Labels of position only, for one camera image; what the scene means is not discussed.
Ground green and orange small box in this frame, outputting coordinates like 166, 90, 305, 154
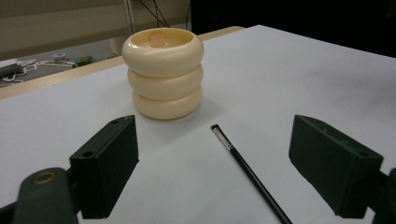
74, 55, 94, 67

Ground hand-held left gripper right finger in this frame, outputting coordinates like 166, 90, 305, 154
288, 114, 385, 219

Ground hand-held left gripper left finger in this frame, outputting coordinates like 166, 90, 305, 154
68, 114, 140, 220

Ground black makeup brush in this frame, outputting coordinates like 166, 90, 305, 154
210, 123, 293, 224

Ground white cable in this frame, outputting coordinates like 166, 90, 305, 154
0, 59, 77, 87

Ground grey flat device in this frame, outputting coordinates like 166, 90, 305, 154
0, 59, 24, 78

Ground cream ribbed brush holder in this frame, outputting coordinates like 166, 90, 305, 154
120, 27, 205, 121

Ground black cables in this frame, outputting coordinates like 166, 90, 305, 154
136, 0, 191, 29

